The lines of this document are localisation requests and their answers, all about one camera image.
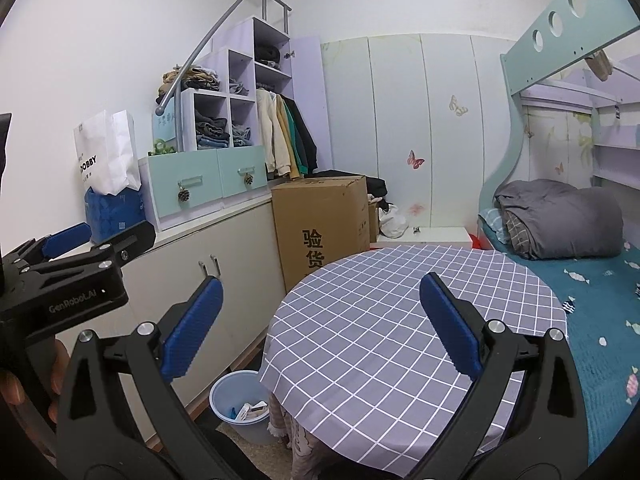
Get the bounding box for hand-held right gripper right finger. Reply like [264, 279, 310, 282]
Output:
[419, 272, 590, 480]

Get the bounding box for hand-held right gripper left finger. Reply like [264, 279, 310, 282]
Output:
[55, 276, 236, 480]

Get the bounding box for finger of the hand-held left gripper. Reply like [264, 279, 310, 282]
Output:
[0, 221, 93, 281]
[30, 219, 157, 275]

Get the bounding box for white medicine box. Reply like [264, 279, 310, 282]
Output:
[235, 401, 269, 423]

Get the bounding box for blue plastic waste bin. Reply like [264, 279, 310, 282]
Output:
[209, 370, 273, 445]

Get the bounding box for person's left hand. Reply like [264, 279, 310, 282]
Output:
[0, 337, 72, 426]

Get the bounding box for beige low cabinet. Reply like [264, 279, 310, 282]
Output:
[55, 192, 288, 411]

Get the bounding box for grey checked tablecloth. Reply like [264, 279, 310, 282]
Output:
[257, 245, 568, 478]

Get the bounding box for white low platform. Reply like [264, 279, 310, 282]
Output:
[370, 226, 473, 248]

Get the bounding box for white paper bag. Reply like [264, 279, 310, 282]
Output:
[73, 109, 142, 196]

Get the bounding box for teal drawer unit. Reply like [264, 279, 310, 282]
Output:
[139, 145, 268, 232]

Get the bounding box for blue checked pillow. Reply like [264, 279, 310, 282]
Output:
[480, 207, 508, 233]

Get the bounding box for white plastic bag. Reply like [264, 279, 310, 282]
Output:
[378, 205, 408, 239]

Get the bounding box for light blue box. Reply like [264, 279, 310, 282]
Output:
[152, 99, 181, 148]

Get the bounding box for grey metal handrail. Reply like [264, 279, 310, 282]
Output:
[155, 0, 292, 153]

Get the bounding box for large folded jeans pile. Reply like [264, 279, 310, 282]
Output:
[195, 112, 232, 150]

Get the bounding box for blue candy print bed sheet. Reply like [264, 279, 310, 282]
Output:
[477, 210, 640, 466]

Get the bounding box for black clothes pile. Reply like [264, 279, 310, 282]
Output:
[365, 176, 390, 211]

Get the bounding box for grey folded quilt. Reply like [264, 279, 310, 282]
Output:
[494, 179, 625, 261]

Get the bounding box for beige quilted table skirt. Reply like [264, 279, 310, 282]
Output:
[267, 392, 326, 480]

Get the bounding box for large cardboard box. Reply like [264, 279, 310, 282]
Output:
[271, 175, 371, 295]

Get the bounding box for olive brown clothes pile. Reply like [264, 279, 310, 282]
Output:
[157, 64, 221, 98]

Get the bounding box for cream hanging jacket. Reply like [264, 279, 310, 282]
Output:
[256, 89, 291, 176]

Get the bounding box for yellow hanging garment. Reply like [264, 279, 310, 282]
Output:
[277, 95, 301, 180]

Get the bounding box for green hanging garment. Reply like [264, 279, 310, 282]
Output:
[287, 97, 308, 171]

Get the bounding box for black hanging coat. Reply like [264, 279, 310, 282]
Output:
[292, 97, 318, 173]

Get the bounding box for pale green wardrobe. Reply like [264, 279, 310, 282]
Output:
[320, 33, 518, 241]

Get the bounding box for black folded garment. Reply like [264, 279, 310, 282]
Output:
[255, 45, 282, 68]

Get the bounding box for lilac bedside shelves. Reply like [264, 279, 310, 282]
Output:
[590, 105, 640, 191]

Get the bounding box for lilac cubby shelf unit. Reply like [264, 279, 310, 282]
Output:
[175, 16, 331, 181]

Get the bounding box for beige fabric item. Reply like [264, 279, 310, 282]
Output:
[585, 50, 613, 81]

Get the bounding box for teal bunk bed frame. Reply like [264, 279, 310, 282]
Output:
[477, 0, 640, 466]

